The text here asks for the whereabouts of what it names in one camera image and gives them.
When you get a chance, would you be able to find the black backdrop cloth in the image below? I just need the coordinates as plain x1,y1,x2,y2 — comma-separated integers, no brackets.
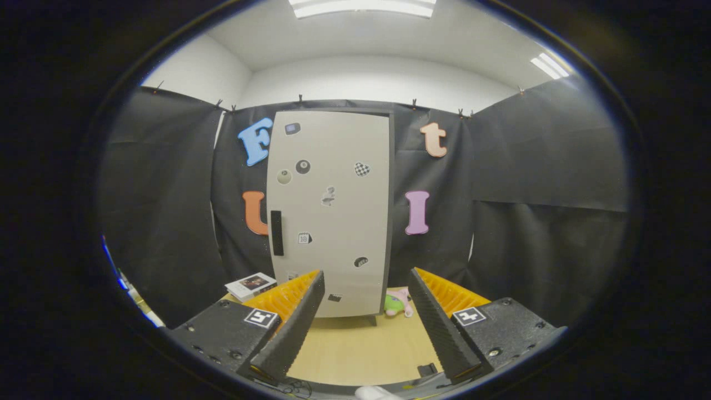
99,75,631,328

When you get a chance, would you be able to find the row of black cloth clips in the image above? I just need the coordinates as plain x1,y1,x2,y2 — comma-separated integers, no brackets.
154,82,525,118

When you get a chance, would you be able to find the beige shoe cabinet door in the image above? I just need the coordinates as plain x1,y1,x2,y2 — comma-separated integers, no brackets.
266,110,391,318

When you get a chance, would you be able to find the cluttered white side table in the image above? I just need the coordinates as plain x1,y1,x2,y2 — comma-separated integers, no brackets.
119,272,166,328

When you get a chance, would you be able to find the white book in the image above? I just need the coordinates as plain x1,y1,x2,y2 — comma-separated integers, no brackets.
225,272,277,303

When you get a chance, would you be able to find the long ceiling light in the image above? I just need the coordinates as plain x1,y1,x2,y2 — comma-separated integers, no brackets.
289,0,437,19

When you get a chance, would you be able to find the small ceiling light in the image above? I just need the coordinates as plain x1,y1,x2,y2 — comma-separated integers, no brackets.
530,52,570,80

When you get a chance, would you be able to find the black door handle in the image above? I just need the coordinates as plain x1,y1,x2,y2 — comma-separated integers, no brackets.
270,210,285,257

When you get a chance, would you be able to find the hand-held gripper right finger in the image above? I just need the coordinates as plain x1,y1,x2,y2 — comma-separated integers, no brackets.
408,267,568,386

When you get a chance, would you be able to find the dark grey shoe cabinet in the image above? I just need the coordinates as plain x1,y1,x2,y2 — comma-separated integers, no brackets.
266,107,396,326

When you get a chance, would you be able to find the pink and green plush toy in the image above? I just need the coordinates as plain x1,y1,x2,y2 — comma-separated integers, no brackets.
384,287,414,318

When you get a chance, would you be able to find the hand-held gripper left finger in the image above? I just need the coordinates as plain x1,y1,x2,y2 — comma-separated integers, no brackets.
167,270,326,385

